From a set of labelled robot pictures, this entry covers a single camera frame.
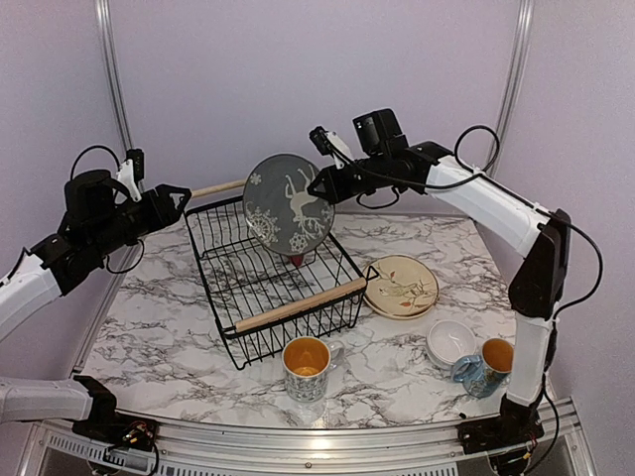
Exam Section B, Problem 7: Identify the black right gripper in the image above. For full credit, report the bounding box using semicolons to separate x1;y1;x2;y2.
308;152;390;203

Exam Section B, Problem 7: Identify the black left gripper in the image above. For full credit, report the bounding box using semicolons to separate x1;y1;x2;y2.
87;182;191;258

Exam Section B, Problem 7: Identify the grey reindeer plate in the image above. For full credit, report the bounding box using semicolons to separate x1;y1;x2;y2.
243;154;335;257

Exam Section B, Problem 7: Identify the red teal floral plate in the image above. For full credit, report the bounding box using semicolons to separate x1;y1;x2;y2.
289;254;308;268

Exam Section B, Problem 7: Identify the cream gold rimmed plate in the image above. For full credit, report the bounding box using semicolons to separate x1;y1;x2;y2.
363;255;440;320

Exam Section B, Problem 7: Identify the black wire dish rack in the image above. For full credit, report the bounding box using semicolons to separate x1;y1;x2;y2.
185;195;378;370

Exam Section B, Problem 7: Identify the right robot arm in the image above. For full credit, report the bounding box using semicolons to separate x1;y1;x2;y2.
309;109;571;444

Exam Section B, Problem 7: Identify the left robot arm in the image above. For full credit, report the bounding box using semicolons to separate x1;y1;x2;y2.
1;170;191;441

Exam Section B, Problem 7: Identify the patterned mug yellow inside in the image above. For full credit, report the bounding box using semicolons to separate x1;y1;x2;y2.
282;336;344;403

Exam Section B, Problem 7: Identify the white bowl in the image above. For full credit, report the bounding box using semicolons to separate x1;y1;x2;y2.
426;320;477;370

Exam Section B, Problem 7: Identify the blue mug yellow inside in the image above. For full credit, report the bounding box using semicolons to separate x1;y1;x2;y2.
450;338;514;399

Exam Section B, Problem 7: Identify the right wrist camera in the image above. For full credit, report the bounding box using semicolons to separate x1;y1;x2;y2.
309;126;352;170

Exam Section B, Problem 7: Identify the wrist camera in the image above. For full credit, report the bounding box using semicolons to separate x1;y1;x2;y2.
309;126;352;170
116;149;145;202

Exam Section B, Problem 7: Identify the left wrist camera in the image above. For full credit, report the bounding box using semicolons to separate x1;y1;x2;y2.
116;149;145;202

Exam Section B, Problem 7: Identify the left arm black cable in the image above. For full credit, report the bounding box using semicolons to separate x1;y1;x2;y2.
68;144;146;275

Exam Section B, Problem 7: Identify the left aluminium frame post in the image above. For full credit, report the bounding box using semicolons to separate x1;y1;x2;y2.
94;0;134;151

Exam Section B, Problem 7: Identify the aluminium frame post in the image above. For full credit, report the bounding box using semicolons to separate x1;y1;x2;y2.
94;0;134;151
487;0;535;178

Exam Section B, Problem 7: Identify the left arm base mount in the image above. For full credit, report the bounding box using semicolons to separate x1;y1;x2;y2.
72;414;159;452

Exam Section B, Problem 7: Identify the front aluminium rail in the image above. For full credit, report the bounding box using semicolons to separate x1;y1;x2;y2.
14;399;597;475

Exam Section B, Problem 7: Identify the right aluminium frame post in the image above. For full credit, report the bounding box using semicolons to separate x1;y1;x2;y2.
487;0;535;178

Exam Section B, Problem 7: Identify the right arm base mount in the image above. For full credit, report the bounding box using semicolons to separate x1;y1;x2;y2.
456;416;545;454

